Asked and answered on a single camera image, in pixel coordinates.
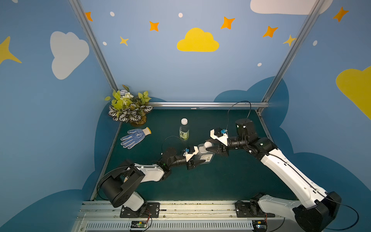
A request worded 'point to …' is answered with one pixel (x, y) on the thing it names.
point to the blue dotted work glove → (134, 137)
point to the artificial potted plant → (125, 108)
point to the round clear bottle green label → (184, 132)
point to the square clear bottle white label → (204, 154)
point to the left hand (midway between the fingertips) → (203, 153)
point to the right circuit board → (260, 225)
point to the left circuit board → (138, 224)
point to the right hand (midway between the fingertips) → (209, 142)
